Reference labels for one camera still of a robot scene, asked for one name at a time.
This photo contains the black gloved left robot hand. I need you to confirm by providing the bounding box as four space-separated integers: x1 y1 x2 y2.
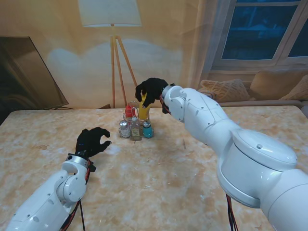
75 127 113 158

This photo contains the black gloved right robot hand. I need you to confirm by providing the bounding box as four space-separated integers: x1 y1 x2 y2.
135 77 169 108

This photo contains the yellow mustard squeeze bottle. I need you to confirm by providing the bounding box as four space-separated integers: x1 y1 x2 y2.
139 93 150 121

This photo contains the red tomato ketchup bottle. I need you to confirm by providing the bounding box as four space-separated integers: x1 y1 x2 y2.
124 104 133 123

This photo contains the white shaker with silver cap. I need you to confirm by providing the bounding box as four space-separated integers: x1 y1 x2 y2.
119 120 130 138

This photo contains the teal shaker with silver cap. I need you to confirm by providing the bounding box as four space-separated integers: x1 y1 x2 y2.
142 120 154 139

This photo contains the clear olive oil bottle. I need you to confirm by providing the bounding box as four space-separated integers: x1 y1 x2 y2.
130 116 142 141

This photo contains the knitted beige cushion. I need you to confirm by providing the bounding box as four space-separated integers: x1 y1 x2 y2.
198 79 252 103

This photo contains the tripod floor lamp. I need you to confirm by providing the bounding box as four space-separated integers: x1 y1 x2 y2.
78 0 146 108

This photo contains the dark flat television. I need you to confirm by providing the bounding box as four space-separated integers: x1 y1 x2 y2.
0 36 69 126

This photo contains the beige sofa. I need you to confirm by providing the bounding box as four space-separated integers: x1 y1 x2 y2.
197 69 308 108

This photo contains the white framed window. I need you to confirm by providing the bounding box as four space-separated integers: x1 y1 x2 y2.
211 0 308 70

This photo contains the chrome wire seasoning rack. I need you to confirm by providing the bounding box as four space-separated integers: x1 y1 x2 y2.
118 101 154 141

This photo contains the red black left arm cable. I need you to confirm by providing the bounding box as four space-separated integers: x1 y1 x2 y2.
60 161 93 231

